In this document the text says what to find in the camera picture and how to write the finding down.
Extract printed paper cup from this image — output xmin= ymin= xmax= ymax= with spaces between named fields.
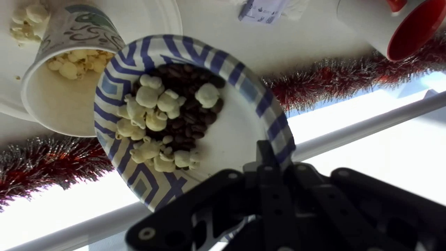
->
xmin=20 ymin=3 xmax=129 ymax=140

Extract small blue white packet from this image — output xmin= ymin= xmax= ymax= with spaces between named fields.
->
xmin=237 ymin=0 xmax=290 ymax=26

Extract popcorn heap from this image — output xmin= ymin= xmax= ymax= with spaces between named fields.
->
xmin=46 ymin=48 xmax=116 ymax=81

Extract small loose popcorn cluster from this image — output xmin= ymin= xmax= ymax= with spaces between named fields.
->
xmin=9 ymin=2 xmax=52 ymax=47

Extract blue patterned paper bowl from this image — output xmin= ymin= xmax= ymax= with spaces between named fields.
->
xmin=92 ymin=34 xmax=297 ymax=214

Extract white mug red interior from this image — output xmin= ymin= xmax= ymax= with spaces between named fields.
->
xmin=335 ymin=0 xmax=446 ymax=63

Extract red silver tinsel garland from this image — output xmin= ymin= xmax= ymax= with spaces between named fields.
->
xmin=0 ymin=34 xmax=446 ymax=213

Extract white round plate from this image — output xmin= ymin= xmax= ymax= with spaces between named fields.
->
xmin=0 ymin=0 xmax=184 ymax=123

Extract coffee beans heap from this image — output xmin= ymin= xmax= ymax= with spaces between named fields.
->
xmin=131 ymin=62 xmax=226 ymax=153

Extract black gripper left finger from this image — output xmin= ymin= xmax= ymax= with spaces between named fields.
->
xmin=124 ymin=139 xmax=299 ymax=251

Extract white popcorn piece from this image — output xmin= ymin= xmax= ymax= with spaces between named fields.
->
xmin=173 ymin=148 xmax=201 ymax=171
xmin=123 ymin=95 xmax=148 ymax=130
xmin=194 ymin=83 xmax=222 ymax=111
xmin=130 ymin=139 xmax=165 ymax=165
xmin=152 ymin=153 xmax=177 ymax=175
xmin=144 ymin=109 xmax=170 ymax=133
xmin=136 ymin=74 xmax=165 ymax=109

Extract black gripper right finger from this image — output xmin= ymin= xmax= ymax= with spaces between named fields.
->
xmin=283 ymin=162 xmax=446 ymax=251

